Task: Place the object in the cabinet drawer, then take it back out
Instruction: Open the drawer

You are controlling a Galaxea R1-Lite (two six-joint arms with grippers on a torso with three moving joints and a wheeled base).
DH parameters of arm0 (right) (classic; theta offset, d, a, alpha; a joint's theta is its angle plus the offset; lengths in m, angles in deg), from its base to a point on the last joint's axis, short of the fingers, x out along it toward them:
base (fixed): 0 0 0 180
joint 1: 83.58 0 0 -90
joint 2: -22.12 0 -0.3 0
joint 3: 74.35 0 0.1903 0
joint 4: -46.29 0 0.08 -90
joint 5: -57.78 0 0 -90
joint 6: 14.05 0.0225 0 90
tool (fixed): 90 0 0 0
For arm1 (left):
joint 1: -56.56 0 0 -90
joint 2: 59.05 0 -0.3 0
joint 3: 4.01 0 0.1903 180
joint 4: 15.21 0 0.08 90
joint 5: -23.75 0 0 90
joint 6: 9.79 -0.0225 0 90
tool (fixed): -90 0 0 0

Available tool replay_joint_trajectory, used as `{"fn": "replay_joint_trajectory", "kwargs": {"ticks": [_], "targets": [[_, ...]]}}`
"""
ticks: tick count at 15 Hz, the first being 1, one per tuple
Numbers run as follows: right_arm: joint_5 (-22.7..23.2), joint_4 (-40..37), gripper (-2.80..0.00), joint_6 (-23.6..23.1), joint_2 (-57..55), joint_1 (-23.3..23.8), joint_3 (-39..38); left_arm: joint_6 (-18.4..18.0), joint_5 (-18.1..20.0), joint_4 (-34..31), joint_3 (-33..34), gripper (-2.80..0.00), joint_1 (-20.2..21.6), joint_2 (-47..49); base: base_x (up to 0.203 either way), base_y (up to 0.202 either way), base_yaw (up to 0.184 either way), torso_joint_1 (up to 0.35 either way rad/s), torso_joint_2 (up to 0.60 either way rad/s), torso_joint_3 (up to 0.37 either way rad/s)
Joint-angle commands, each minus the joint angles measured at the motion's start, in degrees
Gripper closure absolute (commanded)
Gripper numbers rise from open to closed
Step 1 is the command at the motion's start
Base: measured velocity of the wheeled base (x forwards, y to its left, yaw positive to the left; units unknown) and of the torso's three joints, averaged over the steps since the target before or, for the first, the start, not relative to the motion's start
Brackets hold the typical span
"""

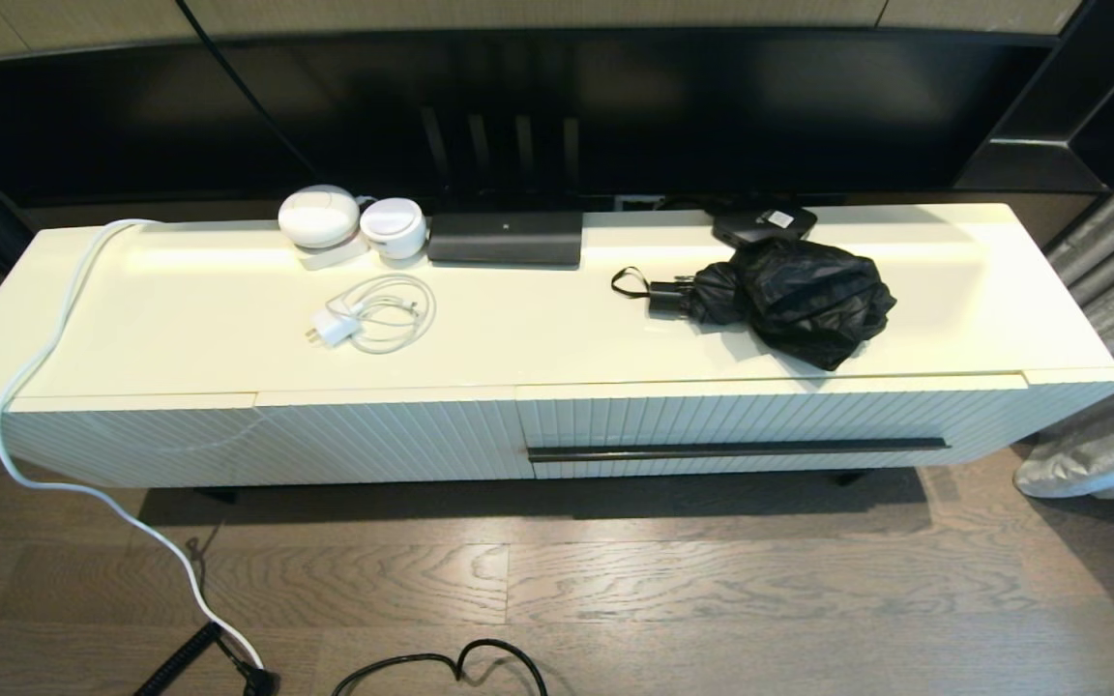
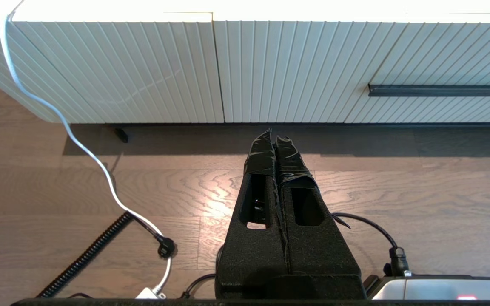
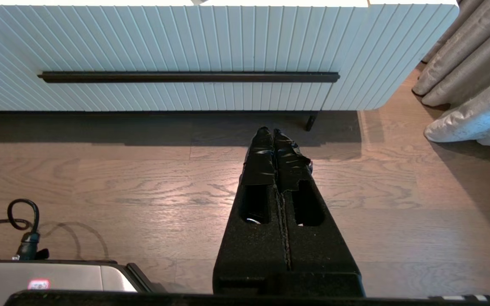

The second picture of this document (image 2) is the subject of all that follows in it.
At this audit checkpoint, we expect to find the thin black floor cable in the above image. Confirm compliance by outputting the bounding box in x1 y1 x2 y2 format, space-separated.
180 273 217 299

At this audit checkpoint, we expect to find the white power cable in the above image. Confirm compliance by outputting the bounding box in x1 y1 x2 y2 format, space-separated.
0 0 173 296

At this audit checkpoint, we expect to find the black cable with connector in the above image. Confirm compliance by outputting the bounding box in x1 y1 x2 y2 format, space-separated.
331 212 410 278

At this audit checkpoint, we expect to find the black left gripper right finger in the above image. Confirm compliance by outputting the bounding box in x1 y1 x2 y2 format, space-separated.
275 137 365 298

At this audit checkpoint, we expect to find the cream white TV cabinet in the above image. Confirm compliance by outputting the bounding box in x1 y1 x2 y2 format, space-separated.
0 0 490 128

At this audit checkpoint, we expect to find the white power strip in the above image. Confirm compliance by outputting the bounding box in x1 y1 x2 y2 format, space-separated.
136 287 167 299

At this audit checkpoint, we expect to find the white grey robot base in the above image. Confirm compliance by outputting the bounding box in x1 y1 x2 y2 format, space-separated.
364 274 490 300

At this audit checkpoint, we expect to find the black coiled cable with plug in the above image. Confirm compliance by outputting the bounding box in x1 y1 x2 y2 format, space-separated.
36 211 177 298

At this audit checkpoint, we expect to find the white ribbed cabinet door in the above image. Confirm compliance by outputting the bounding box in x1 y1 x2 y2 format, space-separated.
213 21 408 124
0 21 225 124

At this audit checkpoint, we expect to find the black metal rod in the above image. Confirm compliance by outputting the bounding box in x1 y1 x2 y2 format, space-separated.
368 84 490 97

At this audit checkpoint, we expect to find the white ribbed drawer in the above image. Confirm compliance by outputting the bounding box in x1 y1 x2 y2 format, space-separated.
344 21 490 124

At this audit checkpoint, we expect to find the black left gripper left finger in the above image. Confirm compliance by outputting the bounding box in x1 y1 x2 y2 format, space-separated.
215 129 290 298

